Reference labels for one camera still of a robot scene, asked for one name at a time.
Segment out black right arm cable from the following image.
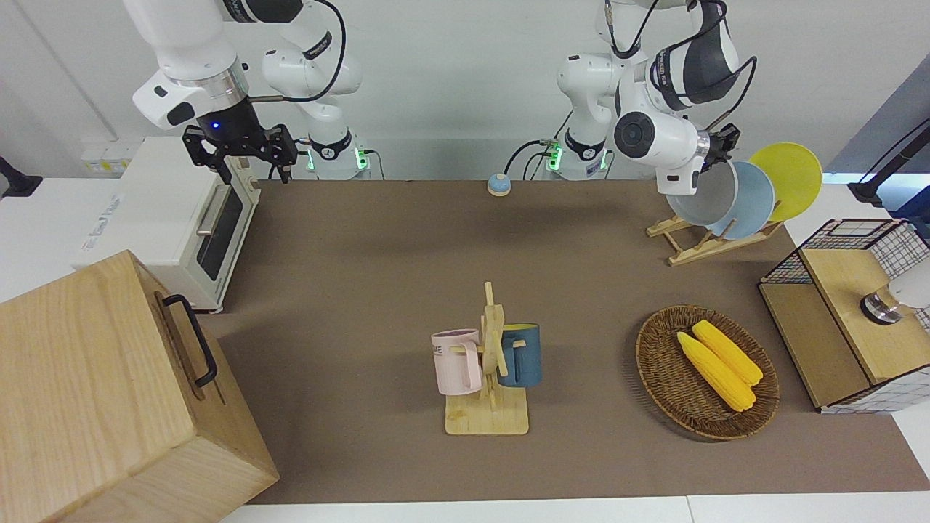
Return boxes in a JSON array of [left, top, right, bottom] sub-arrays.
[[247, 0, 348, 102]]

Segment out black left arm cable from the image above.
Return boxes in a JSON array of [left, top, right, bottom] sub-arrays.
[[701, 54, 759, 135]]

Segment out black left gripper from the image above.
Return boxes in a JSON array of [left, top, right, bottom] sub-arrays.
[[708, 122, 742, 165]]

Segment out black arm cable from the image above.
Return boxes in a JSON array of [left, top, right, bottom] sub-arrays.
[[247, 0, 348, 102], [701, 54, 759, 135]]

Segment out pink mug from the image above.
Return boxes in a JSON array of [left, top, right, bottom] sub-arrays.
[[431, 328, 484, 397]]

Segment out gray plate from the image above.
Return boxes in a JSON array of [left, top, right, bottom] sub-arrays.
[[665, 161, 739, 227]]

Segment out white wall socket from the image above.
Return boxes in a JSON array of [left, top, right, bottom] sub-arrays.
[[80, 142, 139, 174]]

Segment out light blue plate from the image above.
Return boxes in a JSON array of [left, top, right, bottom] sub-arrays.
[[716, 161, 776, 240]]

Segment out brown table mat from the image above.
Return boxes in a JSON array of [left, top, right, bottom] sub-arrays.
[[196, 179, 930, 505]]

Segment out black camera stand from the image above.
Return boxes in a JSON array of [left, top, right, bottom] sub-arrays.
[[0, 156, 43, 200], [846, 120, 930, 206]]

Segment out wooden mug tree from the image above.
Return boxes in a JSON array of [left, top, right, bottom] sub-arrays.
[[445, 282, 530, 436]]

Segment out yellow corn cob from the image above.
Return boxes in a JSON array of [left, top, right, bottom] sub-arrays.
[[692, 320, 764, 386], [676, 331, 756, 413]]

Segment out flat wooden board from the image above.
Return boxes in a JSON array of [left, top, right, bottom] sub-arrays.
[[759, 283, 870, 409]]

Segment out black base power cable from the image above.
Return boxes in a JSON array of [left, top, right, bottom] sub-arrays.
[[505, 139, 559, 181]]

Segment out wooden box with black handle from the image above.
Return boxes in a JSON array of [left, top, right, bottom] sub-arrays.
[[0, 249, 280, 523]]

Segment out brown wicker basket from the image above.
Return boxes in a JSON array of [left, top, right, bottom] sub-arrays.
[[636, 305, 780, 441]]

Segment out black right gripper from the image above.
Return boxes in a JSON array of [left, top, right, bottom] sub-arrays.
[[182, 98, 299, 186]]

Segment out wooden plate rack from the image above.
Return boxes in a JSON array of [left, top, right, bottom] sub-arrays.
[[646, 211, 785, 267]]

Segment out yellow plate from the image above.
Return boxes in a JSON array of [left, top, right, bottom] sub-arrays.
[[748, 142, 823, 222]]

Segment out wire and wood shelf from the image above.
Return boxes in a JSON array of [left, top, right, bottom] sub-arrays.
[[758, 218, 930, 415]]

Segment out dark blue mug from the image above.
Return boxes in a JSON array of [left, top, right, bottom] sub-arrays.
[[498, 323, 543, 388]]

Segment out white toaster oven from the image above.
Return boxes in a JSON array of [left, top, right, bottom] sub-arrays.
[[73, 137, 261, 315]]

